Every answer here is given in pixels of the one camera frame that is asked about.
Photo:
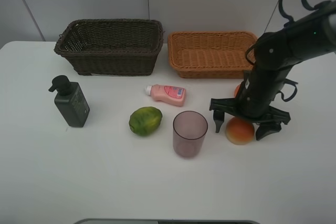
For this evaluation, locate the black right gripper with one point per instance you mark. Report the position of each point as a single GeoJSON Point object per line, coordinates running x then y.
{"type": "Point", "coordinates": [252, 103]}

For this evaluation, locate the red yellow peach fruit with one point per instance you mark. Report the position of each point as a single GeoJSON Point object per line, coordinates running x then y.
{"type": "Point", "coordinates": [239, 132]}

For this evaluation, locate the orange tangerine fruit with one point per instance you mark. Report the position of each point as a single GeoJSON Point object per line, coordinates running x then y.
{"type": "Point", "coordinates": [236, 90]}

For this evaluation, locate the translucent purple plastic cup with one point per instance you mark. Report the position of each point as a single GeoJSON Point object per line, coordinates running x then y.
{"type": "Point", "coordinates": [189, 130]}

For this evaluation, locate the pink lotion bottle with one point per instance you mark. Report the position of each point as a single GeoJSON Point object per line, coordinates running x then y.
{"type": "Point", "coordinates": [168, 94]}

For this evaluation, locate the green lime fruit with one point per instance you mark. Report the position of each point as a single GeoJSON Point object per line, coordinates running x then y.
{"type": "Point", "coordinates": [144, 121]}

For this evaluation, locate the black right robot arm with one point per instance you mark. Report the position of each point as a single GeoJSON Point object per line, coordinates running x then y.
{"type": "Point", "coordinates": [275, 55]}

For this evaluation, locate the orange wicker basket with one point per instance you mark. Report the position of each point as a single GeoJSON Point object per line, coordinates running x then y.
{"type": "Point", "coordinates": [210, 54]}

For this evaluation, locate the dark brown wicker basket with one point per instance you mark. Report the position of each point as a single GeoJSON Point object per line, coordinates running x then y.
{"type": "Point", "coordinates": [113, 47]}

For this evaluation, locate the dark green pump bottle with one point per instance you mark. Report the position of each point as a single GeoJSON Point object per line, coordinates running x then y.
{"type": "Point", "coordinates": [70, 101]}

